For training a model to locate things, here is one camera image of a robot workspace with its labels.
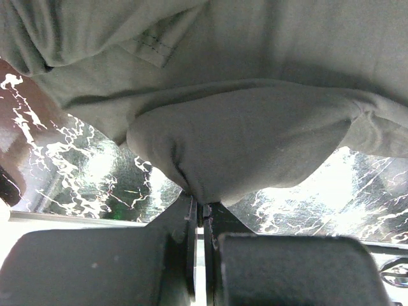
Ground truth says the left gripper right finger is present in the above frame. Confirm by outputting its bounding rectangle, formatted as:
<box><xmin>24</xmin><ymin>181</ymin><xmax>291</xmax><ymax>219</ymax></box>
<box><xmin>203</xmin><ymin>203</ymin><xmax>391</xmax><ymax>305</ymax></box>

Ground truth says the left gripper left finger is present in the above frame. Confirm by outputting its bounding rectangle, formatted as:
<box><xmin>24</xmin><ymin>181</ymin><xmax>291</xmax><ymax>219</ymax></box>
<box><xmin>1</xmin><ymin>194</ymin><xmax>197</xmax><ymax>305</ymax></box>

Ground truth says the black t shirt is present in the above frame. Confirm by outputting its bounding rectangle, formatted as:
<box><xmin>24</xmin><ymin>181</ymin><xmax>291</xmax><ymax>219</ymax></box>
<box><xmin>1</xmin><ymin>1</ymin><xmax>407</xmax><ymax>204</ymax></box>

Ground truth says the black marbled table mat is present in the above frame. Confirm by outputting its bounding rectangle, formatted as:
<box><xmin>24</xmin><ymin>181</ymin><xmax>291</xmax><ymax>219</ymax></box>
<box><xmin>1</xmin><ymin>62</ymin><xmax>407</xmax><ymax>244</ymax></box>

